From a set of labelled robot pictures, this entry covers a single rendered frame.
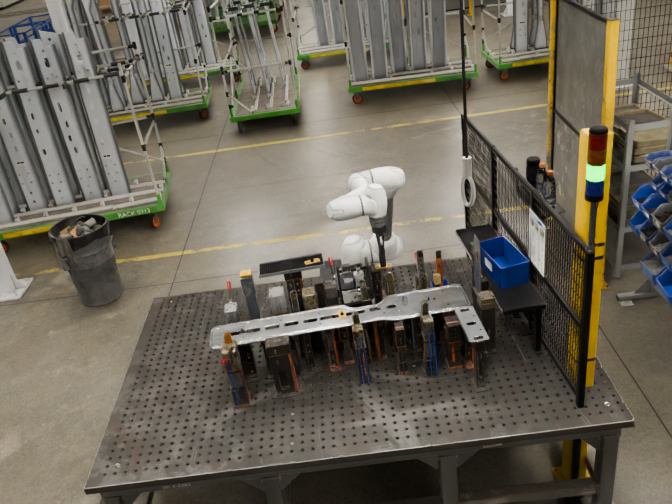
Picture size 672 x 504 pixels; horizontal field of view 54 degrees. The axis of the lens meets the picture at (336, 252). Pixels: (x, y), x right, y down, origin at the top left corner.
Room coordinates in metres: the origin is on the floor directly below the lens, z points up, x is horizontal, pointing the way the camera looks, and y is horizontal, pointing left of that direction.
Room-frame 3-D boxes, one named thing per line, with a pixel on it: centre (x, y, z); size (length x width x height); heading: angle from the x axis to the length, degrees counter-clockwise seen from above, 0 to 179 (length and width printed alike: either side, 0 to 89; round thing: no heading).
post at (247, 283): (3.19, 0.52, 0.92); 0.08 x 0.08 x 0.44; 2
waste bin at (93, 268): (5.17, 2.14, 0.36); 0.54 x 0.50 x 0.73; 178
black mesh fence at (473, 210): (3.21, -1.00, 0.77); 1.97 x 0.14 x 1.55; 2
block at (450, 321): (2.71, -0.53, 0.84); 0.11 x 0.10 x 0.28; 2
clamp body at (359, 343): (2.70, -0.05, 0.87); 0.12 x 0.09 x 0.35; 2
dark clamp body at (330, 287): (3.07, 0.06, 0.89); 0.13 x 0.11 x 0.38; 2
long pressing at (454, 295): (2.87, 0.04, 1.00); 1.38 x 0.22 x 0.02; 92
